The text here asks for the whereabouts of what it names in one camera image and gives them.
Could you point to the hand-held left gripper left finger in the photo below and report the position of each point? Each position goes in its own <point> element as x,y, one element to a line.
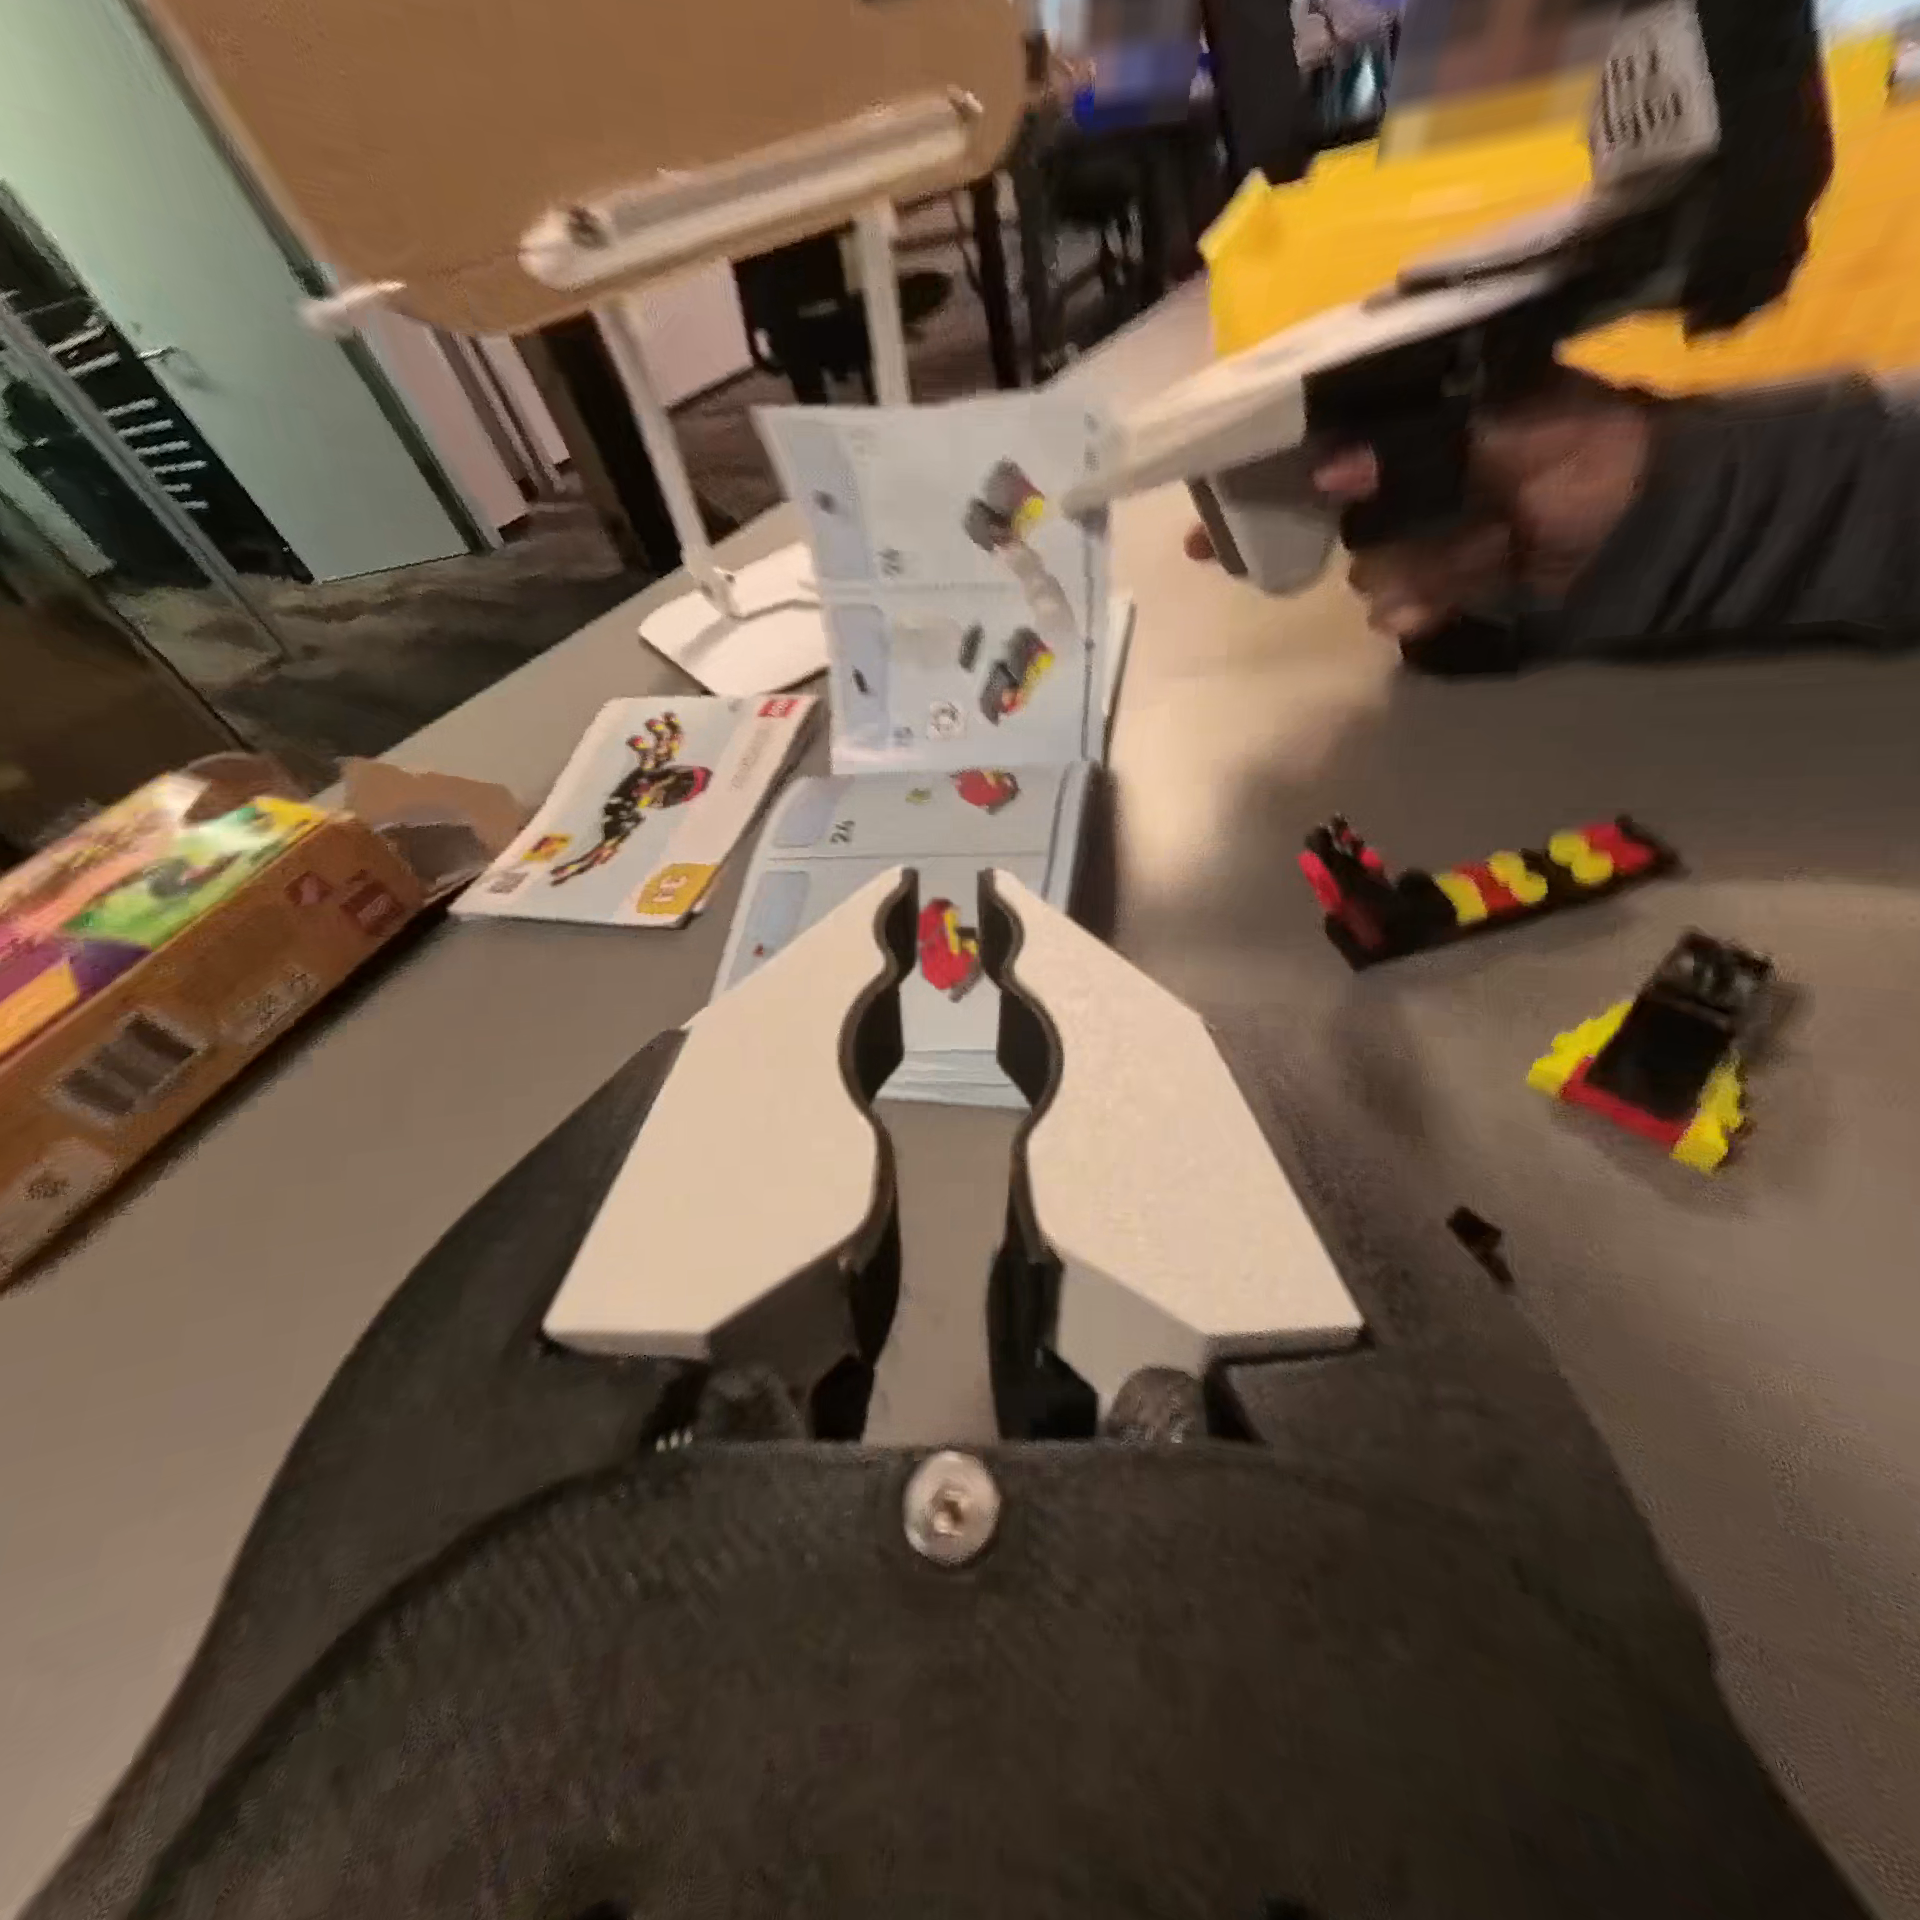
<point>720,1200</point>

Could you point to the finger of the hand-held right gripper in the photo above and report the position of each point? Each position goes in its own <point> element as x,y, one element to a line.
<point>1201,435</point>

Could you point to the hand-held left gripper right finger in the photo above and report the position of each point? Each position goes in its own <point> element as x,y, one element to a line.
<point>1184,1200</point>

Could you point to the yellow plastic bin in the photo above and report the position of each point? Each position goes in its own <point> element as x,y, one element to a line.
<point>1320,254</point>

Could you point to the lego instruction booklet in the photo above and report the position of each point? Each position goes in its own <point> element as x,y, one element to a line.
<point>645,811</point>
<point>900,510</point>

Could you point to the yellow black wedge lego assembly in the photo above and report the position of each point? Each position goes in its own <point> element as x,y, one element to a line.
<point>1651,1065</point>

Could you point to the person's right forearm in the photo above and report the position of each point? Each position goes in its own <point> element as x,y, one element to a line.
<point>1770,510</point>

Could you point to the small black lego piece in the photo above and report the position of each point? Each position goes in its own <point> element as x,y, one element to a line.
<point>1481,1243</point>

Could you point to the closed lego instruction booklet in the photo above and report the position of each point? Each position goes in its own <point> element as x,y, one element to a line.
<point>645,811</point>

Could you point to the long red yellow lego assembly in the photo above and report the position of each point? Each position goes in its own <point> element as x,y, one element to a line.
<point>1483,893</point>

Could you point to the cardboard lego box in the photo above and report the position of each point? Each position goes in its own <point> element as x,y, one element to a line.
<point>194,975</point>

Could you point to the person's right hand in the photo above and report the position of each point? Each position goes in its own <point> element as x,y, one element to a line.
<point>1546,525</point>

